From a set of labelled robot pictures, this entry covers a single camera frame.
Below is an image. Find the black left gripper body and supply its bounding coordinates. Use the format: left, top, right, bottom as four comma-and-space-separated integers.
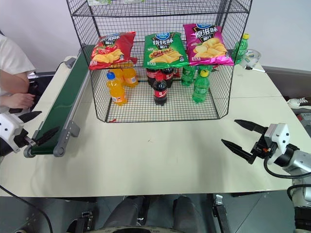
13, 128, 30, 148

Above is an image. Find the dark grey chair seat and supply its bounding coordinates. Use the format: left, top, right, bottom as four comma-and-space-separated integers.
26, 71, 56, 109

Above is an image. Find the red chips bag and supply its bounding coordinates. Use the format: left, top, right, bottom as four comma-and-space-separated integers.
88, 31, 138, 71

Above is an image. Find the person's bare hand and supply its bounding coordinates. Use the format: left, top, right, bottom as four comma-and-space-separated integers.
6, 93, 36, 114

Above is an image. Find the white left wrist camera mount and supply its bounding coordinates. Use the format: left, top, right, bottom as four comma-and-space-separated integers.
0, 113, 25, 153

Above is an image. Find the grey device box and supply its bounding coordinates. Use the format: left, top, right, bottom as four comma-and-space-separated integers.
295, 108, 311, 132

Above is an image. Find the cola bottle red cap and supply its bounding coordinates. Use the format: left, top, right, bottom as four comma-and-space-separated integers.
161, 67, 175, 88
152, 74, 168, 106
145, 67, 158, 86

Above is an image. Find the clear tape roll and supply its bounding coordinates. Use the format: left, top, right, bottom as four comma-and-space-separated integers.
242, 48, 262, 68

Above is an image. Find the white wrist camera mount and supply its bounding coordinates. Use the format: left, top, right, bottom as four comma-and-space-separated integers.
0, 113, 25, 153
264, 123, 291, 156

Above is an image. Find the white marker pen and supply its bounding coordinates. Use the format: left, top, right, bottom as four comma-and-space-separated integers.
244, 65, 265, 73

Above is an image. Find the green snack packet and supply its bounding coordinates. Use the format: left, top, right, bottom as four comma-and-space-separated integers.
88, 0, 114, 6

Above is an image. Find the black wire mesh rack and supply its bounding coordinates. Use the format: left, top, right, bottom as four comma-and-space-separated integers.
66, 0, 253, 123

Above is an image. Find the black table frame bracket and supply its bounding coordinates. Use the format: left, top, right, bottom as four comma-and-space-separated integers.
210, 194, 232, 233
67, 210, 98, 233

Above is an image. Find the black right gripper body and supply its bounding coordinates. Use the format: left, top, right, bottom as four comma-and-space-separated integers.
250, 132, 278, 160

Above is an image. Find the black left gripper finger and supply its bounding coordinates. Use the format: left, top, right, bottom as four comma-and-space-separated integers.
18, 111, 43, 123
35, 126, 60, 147

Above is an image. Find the white sneaker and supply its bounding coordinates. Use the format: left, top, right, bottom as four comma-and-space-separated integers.
287, 97, 311, 109

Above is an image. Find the green conveyor belt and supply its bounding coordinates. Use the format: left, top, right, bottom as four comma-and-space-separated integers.
23, 44, 92, 158

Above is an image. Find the person in white shirt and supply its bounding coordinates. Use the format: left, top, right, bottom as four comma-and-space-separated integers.
0, 33, 37, 95

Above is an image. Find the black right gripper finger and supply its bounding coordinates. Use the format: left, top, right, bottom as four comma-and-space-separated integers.
234, 118, 268, 135
221, 138, 256, 165

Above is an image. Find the green chips bag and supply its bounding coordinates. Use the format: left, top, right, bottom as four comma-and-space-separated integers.
142, 31, 189, 69

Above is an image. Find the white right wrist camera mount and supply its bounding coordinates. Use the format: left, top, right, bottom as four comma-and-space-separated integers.
264, 123, 291, 156

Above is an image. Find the magenta chips bag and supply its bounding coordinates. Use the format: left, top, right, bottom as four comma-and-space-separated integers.
182, 23, 235, 67

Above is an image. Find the orange soda bottle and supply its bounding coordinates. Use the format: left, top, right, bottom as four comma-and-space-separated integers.
119, 66, 139, 87
106, 71, 128, 107

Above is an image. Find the green soda bottle yellow cap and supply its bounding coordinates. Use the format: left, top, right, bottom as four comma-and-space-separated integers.
232, 33, 250, 65
192, 69, 210, 104
181, 65, 199, 87

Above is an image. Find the black cable under table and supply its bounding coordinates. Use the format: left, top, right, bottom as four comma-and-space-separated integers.
0, 184, 53, 233

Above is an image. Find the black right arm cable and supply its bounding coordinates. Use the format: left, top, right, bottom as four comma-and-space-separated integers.
263, 155, 311, 202

